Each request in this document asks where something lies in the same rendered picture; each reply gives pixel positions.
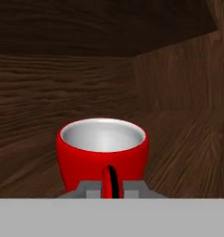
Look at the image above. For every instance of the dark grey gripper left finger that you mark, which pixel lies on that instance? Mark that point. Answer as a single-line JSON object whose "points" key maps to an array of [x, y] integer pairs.
{"points": [[86, 190]]}

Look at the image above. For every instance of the red cup with white inside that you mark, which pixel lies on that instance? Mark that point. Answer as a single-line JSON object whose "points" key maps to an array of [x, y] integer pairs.
{"points": [[86, 163]]}

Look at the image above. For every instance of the dark wooden cabinet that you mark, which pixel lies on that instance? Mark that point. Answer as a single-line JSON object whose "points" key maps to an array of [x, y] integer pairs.
{"points": [[55, 77]]}

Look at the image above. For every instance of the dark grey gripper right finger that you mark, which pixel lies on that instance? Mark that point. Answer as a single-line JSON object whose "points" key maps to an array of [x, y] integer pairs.
{"points": [[135, 189]]}

